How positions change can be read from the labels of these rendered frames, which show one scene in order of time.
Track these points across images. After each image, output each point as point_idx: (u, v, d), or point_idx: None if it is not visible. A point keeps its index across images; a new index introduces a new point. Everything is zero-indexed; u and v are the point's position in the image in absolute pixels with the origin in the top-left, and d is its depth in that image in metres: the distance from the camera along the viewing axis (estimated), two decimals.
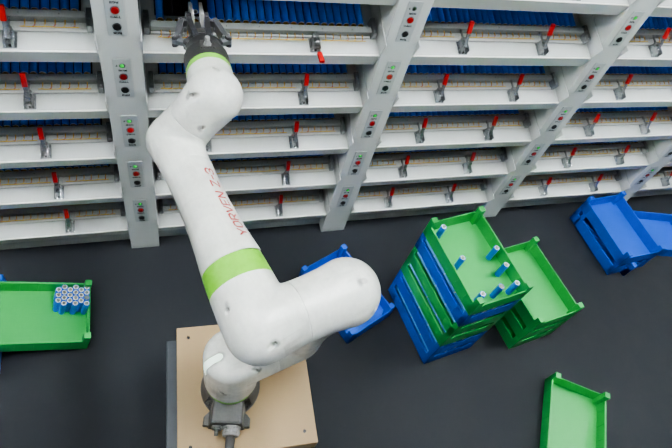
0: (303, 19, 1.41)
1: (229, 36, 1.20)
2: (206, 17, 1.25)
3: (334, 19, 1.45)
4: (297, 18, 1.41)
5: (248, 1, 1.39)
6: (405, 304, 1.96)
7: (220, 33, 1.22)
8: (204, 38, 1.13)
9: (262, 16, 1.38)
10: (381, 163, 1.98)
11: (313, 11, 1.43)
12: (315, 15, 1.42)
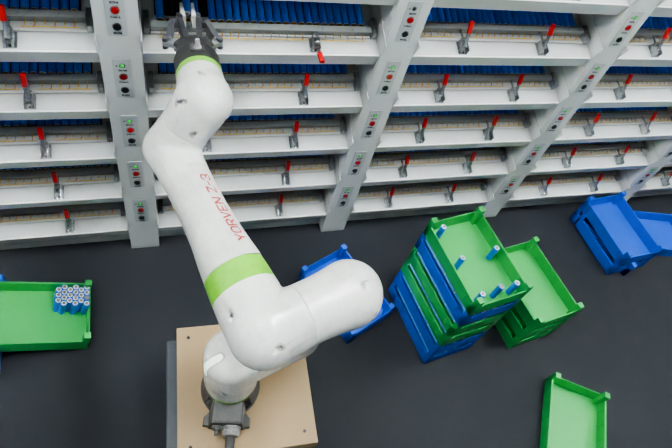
0: (303, 19, 1.41)
1: (220, 38, 1.19)
2: (198, 18, 1.24)
3: (334, 19, 1.45)
4: (297, 18, 1.41)
5: (248, 1, 1.39)
6: (405, 304, 1.96)
7: (211, 35, 1.20)
8: (194, 40, 1.11)
9: (262, 16, 1.38)
10: (381, 163, 1.98)
11: (313, 11, 1.43)
12: (315, 15, 1.42)
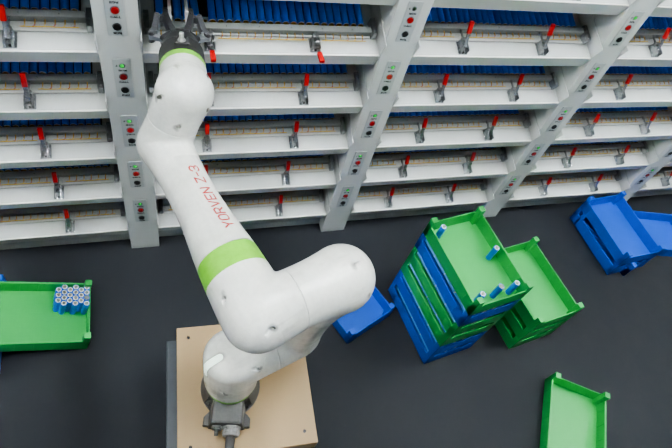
0: (303, 19, 1.41)
1: (208, 33, 1.20)
2: (190, 13, 1.25)
3: (334, 19, 1.45)
4: (297, 18, 1.41)
5: (248, 1, 1.39)
6: (405, 304, 1.96)
7: (200, 30, 1.21)
8: None
9: (262, 16, 1.38)
10: (381, 163, 1.98)
11: (313, 11, 1.43)
12: (315, 15, 1.42)
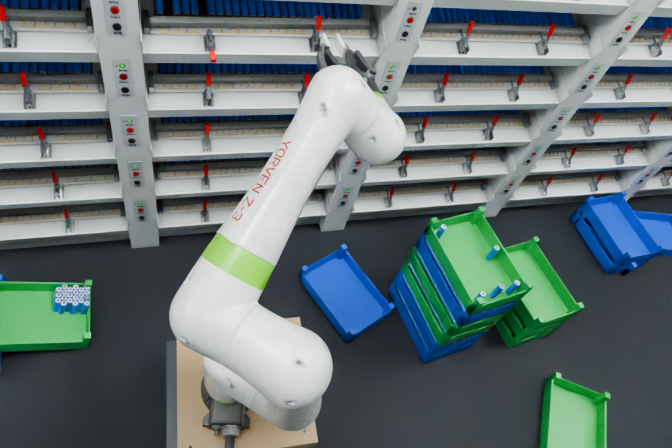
0: (302, 14, 1.41)
1: None
2: (326, 59, 1.25)
3: (333, 14, 1.45)
4: (296, 13, 1.42)
5: None
6: (405, 304, 1.96)
7: None
8: None
9: (261, 11, 1.38)
10: (381, 163, 1.98)
11: (312, 6, 1.43)
12: (314, 10, 1.43)
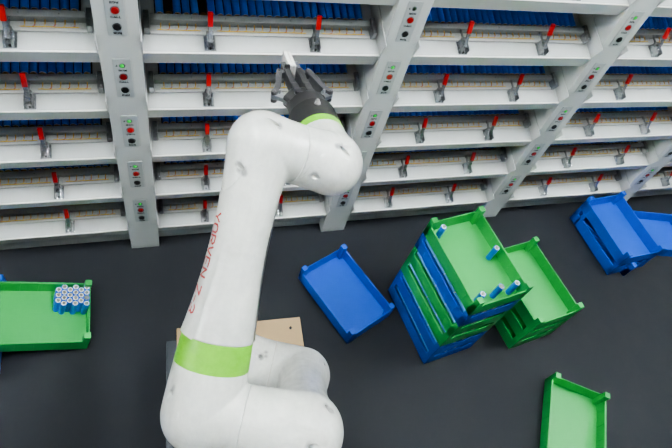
0: (302, 14, 1.41)
1: (273, 102, 1.07)
2: None
3: (333, 14, 1.45)
4: (296, 13, 1.42)
5: None
6: (405, 304, 1.96)
7: (280, 93, 1.09)
8: None
9: (261, 11, 1.38)
10: (381, 163, 1.98)
11: (312, 6, 1.43)
12: (314, 10, 1.43)
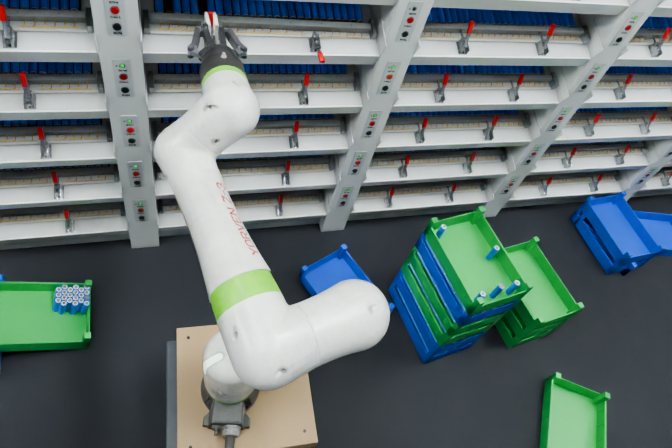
0: (302, 14, 1.41)
1: (190, 58, 1.17)
2: None
3: (333, 15, 1.45)
4: (296, 13, 1.42)
5: None
6: (405, 304, 1.96)
7: (197, 49, 1.19)
8: None
9: (261, 11, 1.38)
10: (381, 163, 1.98)
11: (312, 7, 1.43)
12: (314, 10, 1.43)
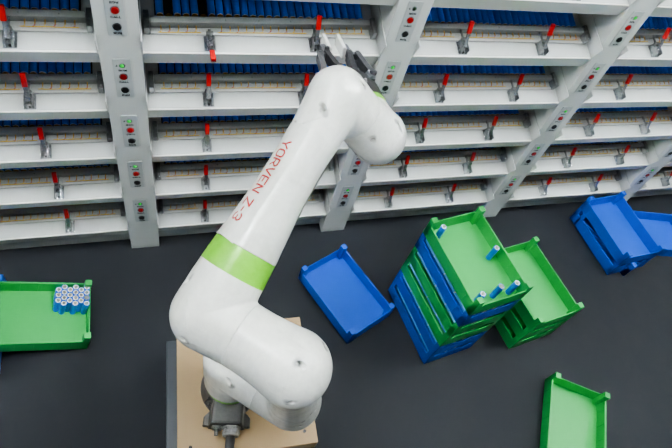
0: (302, 14, 1.41)
1: None
2: (326, 60, 1.25)
3: (333, 14, 1.45)
4: (296, 13, 1.42)
5: None
6: (405, 304, 1.96)
7: None
8: None
9: (261, 11, 1.38)
10: None
11: (312, 6, 1.43)
12: (314, 10, 1.43)
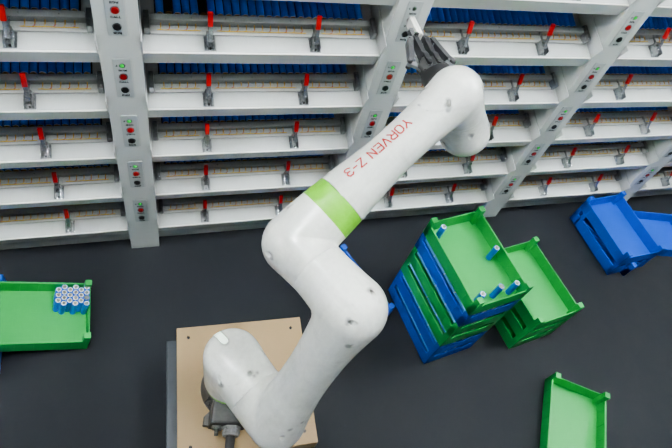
0: (302, 14, 1.41)
1: (407, 68, 1.29)
2: (413, 44, 1.35)
3: (333, 14, 1.45)
4: (296, 13, 1.42)
5: None
6: (405, 304, 1.96)
7: None
8: None
9: (261, 11, 1.38)
10: None
11: (312, 6, 1.43)
12: (314, 10, 1.43)
